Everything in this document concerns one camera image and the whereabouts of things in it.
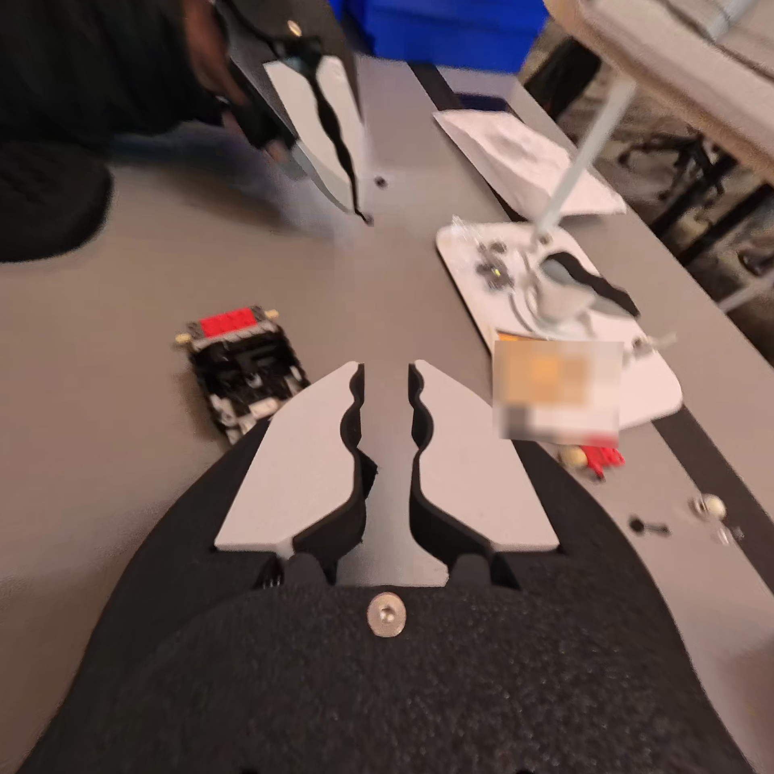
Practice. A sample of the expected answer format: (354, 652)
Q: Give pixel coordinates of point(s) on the small black pin piece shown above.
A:
(647, 526)

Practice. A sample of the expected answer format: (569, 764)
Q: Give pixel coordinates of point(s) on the grey desk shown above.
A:
(181, 242)

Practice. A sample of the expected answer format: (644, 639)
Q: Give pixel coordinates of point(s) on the beige round toy piece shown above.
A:
(572, 457)

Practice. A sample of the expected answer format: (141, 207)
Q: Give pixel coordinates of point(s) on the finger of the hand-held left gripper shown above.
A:
(348, 115)
(302, 115)

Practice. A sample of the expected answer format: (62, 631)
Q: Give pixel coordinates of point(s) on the wooden white book stand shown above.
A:
(659, 387)

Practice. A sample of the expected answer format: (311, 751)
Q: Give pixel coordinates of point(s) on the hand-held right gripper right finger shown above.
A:
(477, 477)

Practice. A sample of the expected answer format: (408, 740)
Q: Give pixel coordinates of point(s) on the clear bag of black parts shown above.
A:
(493, 260)

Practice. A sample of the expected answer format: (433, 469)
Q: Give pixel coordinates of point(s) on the white instruction booklet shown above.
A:
(532, 163)

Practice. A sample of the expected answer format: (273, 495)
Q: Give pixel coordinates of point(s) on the black office chair base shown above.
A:
(671, 157)

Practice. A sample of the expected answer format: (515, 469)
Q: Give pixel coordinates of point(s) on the red toy piece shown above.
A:
(601, 458)

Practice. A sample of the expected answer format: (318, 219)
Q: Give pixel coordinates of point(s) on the blue plastic bin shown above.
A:
(447, 36)

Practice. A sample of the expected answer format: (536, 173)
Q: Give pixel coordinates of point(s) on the person's left hand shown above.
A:
(211, 54)

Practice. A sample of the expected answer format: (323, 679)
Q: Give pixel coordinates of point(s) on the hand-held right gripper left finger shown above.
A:
(290, 471)

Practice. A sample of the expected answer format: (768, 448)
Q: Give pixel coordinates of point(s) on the toy brick car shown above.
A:
(242, 369)

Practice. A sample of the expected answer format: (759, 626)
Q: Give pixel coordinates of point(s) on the small white ball piece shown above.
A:
(708, 505)

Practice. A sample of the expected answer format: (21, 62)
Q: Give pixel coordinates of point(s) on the person's left forearm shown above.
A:
(90, 60)

